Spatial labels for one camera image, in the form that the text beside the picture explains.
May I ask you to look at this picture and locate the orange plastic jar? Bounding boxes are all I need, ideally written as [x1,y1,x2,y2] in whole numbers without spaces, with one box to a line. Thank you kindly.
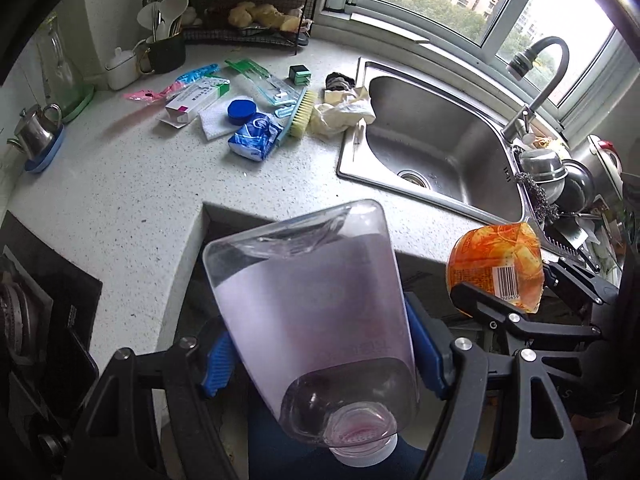
[446,222,544,314]

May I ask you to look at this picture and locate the clear purple liquid bottle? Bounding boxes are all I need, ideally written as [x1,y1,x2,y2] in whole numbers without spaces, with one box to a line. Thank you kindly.
[203,200,419,450]

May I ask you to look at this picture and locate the blue tissue pack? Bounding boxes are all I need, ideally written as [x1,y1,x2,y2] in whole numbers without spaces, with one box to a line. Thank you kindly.
[228,113,283,162]

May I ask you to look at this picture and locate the cream glove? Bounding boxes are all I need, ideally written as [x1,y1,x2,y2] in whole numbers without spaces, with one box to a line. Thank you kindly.
[308,87,376,139]

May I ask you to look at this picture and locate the white paper towel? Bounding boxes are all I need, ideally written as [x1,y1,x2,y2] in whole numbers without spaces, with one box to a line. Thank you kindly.
[198,94,253,142]

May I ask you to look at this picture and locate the teal scrub brush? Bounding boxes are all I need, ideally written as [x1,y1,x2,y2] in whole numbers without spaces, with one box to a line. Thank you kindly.
[276,89,318,146]

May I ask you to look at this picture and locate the blue round lid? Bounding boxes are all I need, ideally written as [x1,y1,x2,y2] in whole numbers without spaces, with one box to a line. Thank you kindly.
[227,99,257,126]

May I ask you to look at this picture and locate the white medicine box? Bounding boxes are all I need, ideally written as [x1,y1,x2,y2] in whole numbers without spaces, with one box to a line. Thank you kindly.
[160,77,231,129]

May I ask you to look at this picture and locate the green toothbrush blister pack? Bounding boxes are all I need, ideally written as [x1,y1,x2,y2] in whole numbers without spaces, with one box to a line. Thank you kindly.
[224,58,302,118]

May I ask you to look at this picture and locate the pink blue plastic wrapper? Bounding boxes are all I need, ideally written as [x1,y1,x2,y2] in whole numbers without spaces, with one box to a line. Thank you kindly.
[124,63,220,103]

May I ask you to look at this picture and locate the steel wool scrubber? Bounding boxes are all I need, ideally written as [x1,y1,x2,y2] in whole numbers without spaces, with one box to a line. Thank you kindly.
[515,172,560,226]

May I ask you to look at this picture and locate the person blue trouser legs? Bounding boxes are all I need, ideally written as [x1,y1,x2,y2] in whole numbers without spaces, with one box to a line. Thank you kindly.
[248,393,426,479]

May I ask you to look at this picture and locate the white rice cooker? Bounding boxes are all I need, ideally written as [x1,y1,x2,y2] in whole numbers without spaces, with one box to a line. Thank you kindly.
[589,134,623,176]

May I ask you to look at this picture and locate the stainless steel sink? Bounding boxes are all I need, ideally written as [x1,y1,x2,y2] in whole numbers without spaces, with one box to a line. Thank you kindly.
[336,58,542,231]

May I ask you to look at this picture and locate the grey gooseneck faucet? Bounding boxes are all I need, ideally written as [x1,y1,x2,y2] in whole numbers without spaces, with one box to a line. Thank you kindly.
[501,34,572,143]

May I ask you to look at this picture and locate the grey dish rag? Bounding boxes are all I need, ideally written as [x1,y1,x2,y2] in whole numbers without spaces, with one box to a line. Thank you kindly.
[326,72,356,91]

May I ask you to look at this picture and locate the blue saucer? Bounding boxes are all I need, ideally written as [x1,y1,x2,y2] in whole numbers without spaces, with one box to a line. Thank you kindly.
[24,126,65,174]

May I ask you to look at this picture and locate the black green power adapter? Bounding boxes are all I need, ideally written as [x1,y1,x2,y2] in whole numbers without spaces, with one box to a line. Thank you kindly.
[288,64,311,86]

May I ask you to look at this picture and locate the small steel teapot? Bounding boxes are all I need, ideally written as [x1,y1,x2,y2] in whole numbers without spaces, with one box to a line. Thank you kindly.
[6,103,63,162]

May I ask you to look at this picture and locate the green tray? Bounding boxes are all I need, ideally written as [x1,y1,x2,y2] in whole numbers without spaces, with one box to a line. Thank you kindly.
[62,84,96,124]

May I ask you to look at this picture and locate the white ceramic sugar pot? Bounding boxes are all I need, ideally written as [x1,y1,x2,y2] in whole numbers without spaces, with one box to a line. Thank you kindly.
[104,47,141,91]

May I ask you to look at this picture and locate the dark green utensil mug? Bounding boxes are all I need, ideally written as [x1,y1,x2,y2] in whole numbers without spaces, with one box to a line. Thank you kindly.
[137,32,186,75]

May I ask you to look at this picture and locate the glass carafe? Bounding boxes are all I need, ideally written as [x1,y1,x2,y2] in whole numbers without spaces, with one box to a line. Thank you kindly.
[36,12,85,114]

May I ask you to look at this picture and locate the ginger root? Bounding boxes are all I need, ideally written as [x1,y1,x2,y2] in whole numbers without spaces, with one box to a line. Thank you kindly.
[228,1,302,32]

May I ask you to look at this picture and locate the white rice spoon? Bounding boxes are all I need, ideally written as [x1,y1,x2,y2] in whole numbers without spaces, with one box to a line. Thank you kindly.
[156,0,189,40]

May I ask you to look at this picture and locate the black wire shelf rack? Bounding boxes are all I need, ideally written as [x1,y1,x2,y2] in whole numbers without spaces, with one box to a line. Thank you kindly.
[181,0,318,52]

